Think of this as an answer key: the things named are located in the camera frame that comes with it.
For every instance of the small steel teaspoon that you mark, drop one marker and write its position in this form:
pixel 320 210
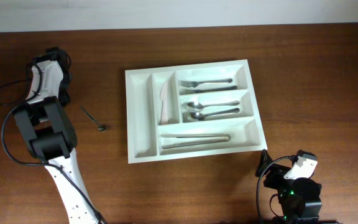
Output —
pixel 101 127

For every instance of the steel spoon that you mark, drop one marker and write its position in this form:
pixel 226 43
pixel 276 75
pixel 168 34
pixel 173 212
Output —
pixel 195 106
pixel 197 116

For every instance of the steel fork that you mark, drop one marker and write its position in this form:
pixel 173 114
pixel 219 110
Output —
pixel 193 84
pixel 189 91

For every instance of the steel tongs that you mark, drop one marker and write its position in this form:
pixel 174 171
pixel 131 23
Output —
pixel 194 139

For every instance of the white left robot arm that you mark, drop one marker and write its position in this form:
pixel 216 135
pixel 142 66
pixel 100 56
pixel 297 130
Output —
pixel 49 134

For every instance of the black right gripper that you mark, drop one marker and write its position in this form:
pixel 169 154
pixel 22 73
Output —
pixel 276 172

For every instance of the white plastic knife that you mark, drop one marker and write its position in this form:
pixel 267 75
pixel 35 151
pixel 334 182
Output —
pixel 163 97

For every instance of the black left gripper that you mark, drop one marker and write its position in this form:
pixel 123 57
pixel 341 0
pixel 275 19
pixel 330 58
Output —
pixel 66 98

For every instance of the white cutlery tray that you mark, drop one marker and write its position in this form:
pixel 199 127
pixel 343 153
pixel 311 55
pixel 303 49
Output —
pixel 143 87

